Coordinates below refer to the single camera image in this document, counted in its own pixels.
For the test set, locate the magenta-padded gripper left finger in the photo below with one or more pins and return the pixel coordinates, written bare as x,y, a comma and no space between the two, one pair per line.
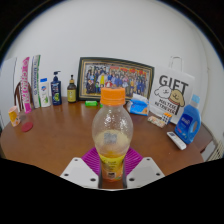
83,171

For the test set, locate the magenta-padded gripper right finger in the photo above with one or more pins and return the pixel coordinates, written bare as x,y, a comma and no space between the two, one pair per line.
141,171

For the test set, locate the orange-capped juice bottle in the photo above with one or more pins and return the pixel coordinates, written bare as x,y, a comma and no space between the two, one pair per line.
112,133

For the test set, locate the white remote control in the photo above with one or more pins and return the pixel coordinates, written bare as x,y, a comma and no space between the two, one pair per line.
176,140

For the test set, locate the small snack packet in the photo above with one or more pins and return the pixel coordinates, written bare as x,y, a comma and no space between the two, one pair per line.
155,121

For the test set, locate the colourful puzzle cube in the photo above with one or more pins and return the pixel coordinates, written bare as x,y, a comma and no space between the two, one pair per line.
167,118

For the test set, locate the blue detergent bottle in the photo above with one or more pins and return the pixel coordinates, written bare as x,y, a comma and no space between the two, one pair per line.
187,125

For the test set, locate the small green packet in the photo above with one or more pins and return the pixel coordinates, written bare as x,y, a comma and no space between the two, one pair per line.
91,103

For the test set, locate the flat round red coaster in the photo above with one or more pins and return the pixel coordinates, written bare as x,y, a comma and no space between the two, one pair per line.
27,126

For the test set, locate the white radiator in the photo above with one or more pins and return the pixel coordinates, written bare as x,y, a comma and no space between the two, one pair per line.
217,150

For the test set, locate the small amber pump bottle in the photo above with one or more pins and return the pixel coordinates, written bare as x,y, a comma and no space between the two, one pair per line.
71,93

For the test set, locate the dark blue pump bottle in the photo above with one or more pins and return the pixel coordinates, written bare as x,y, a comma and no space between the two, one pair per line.
56,93

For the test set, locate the white body wash bottle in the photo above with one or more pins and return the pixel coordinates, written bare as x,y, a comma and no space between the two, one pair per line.
45,95

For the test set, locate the pink and yellow mug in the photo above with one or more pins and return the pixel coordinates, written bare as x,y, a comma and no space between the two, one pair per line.
14,117

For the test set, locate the framed group photo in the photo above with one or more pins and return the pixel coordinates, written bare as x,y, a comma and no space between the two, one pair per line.
133,78

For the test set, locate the pink shuttlecock tube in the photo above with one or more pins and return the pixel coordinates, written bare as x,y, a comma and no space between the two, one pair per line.
26,86

